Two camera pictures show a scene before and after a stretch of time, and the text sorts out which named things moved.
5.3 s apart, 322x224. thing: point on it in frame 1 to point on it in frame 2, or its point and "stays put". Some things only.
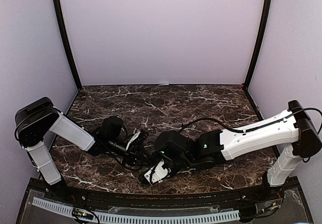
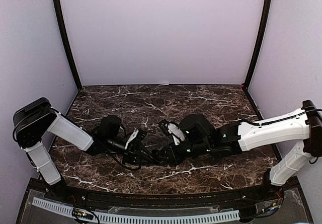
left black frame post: (65, 41) stays put
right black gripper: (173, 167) to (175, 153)
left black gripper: (132, 157) stays put
